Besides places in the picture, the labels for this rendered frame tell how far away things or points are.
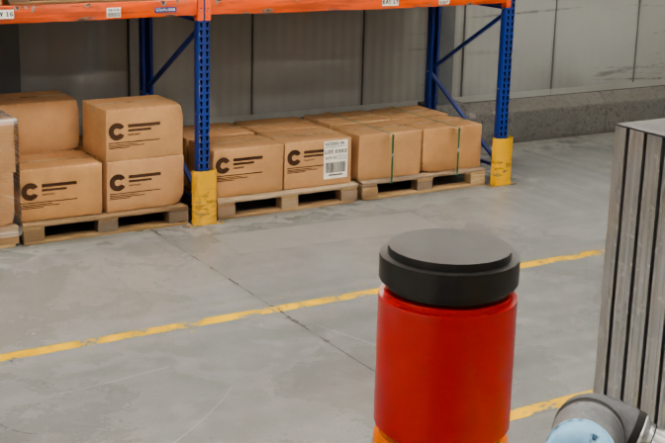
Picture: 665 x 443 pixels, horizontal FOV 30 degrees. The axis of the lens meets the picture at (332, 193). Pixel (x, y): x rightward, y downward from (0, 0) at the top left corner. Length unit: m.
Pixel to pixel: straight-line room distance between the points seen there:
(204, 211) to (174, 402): 3.06
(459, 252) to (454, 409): 0.05
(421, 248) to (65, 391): 5.81
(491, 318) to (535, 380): 6.02
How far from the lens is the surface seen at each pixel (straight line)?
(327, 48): 10.81
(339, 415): 5.91
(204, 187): 8.84
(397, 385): 0.44
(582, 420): 2.01
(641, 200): 2.34
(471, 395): 0.44
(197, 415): 5.91
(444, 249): 0.44
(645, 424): 2.14
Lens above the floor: 2.47
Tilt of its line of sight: 15 degrees down
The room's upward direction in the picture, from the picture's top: 2 degrees clockwise
